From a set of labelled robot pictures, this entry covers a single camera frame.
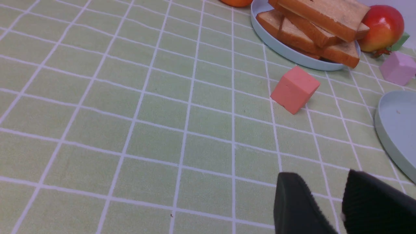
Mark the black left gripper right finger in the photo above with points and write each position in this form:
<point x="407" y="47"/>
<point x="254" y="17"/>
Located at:
<point x="370" y="206"/>

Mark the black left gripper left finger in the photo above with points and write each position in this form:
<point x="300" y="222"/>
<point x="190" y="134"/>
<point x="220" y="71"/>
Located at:
<point x="295" y="209"/>

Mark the toast slice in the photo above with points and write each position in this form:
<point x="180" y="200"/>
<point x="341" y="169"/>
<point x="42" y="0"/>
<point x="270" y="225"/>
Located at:
<point x="292" y="43"/>
<point x="324" y="19"/>
<point x="321" y="25"/>

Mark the light blue centre plate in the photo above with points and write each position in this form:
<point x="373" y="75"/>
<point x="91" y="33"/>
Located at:
<point x="395" y="124"/>

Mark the pink cube block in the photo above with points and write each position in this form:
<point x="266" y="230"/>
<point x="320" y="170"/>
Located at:
<point x="294" y="89"/>

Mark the lilac cube block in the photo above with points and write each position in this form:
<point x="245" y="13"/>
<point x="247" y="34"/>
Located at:
<point x="398" y="68"/>

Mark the light blue bread plate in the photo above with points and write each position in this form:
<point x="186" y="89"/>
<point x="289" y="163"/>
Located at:
<point x="258" y="6"/>

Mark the green cube block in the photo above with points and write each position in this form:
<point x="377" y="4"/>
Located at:
<point x="395" y="47"/>

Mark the red yellow apple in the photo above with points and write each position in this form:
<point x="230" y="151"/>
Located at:
<point x="386" y="27"/>

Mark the green checkered tablecloth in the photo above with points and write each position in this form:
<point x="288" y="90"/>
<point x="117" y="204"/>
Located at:
<point x="154" y="116"/>

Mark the orange fruit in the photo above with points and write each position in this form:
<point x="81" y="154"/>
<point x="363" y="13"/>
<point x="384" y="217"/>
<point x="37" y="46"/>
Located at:
<point x="237" y="3"/>

